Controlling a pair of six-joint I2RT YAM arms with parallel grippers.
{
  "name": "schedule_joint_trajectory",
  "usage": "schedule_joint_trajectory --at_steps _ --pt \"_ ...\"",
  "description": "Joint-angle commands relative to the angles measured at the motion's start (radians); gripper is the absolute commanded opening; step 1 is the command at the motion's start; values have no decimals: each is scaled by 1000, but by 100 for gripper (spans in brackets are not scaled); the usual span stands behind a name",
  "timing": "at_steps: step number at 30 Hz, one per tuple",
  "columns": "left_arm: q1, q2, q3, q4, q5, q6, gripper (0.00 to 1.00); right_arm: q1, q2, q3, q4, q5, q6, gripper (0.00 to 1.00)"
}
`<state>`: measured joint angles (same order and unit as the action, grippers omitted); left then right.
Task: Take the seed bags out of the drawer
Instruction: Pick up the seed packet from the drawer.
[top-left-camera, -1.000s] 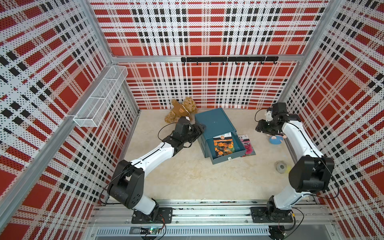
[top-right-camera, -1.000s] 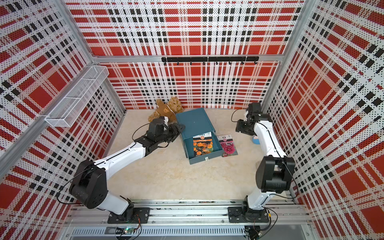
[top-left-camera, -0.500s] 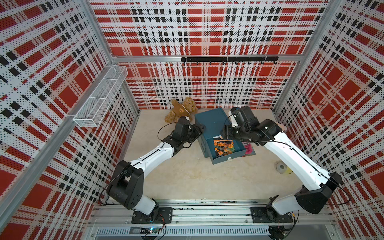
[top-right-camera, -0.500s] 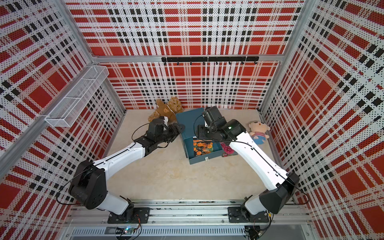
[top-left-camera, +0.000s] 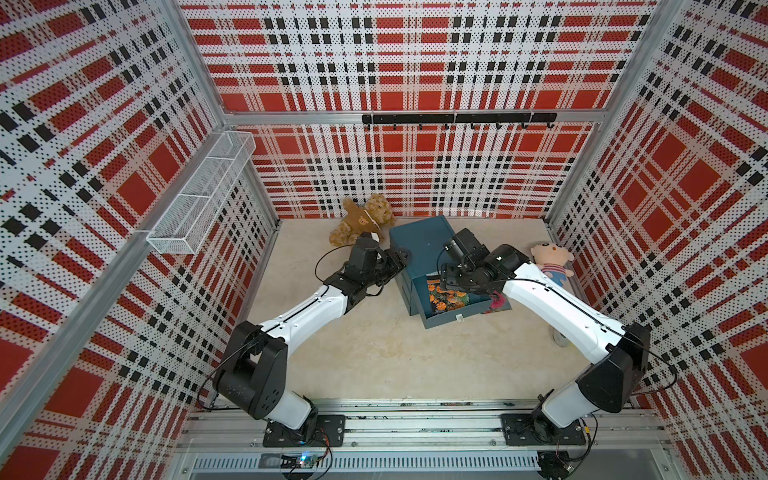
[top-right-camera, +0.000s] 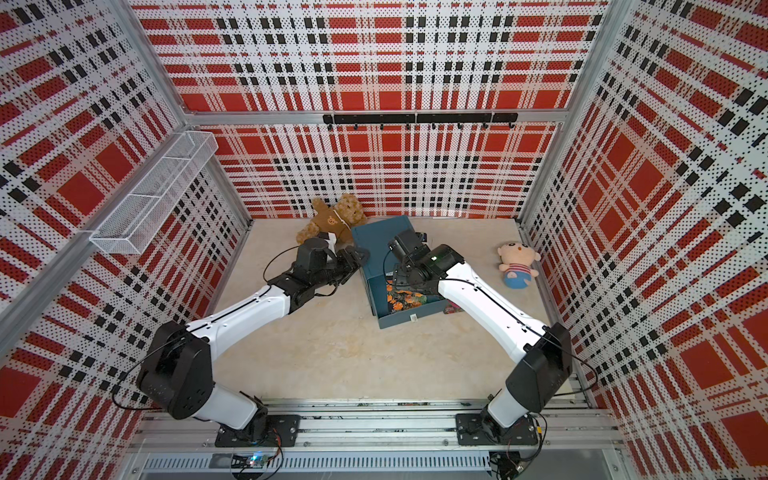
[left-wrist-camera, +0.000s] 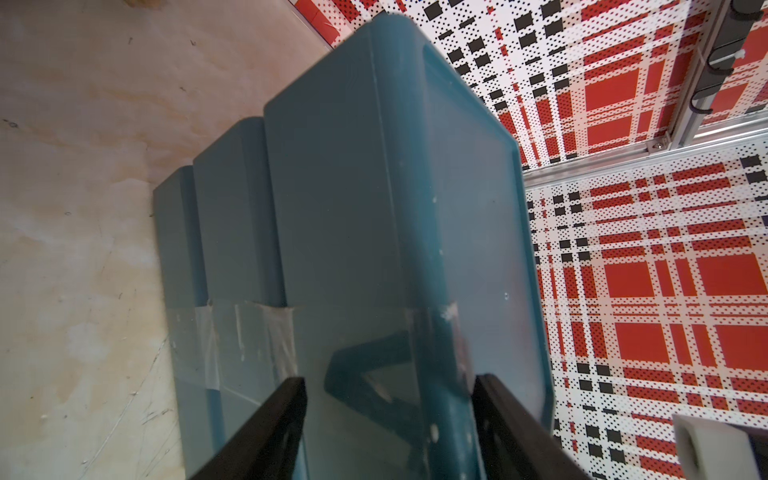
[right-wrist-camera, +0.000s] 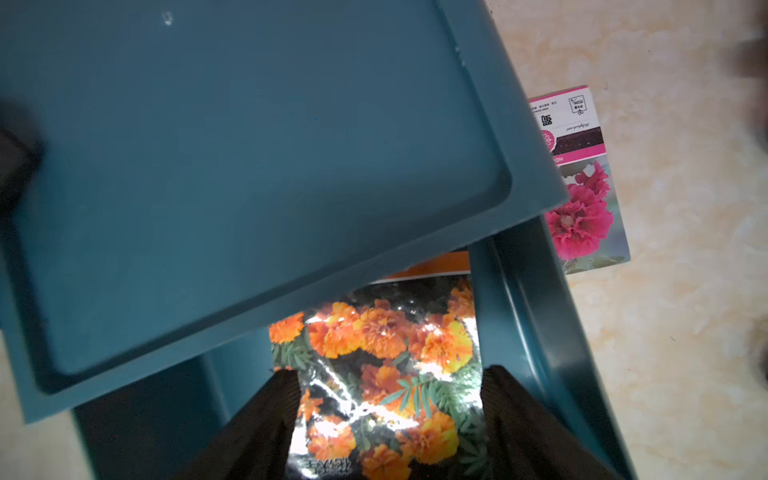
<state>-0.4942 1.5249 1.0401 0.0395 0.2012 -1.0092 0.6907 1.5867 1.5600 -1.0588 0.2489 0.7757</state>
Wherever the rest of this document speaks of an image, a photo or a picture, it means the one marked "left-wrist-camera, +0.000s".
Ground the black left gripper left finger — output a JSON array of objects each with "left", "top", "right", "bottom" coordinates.
[{"left": 193, "top": 377, "right": 307, "bottom": 480}]

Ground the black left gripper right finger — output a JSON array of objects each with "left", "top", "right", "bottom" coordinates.
[{"left": 472, "top": 374, "right": 589, "bottom": 480}]

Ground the teal drawer cabinet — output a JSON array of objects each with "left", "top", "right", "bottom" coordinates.
[{"left": 152, "top": 13, "right": 554, "bottom": 479}]

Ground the black hook rail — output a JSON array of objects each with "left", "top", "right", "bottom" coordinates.
[{"left": 685, "top": 1, "right": 767, "bottom": 117}]

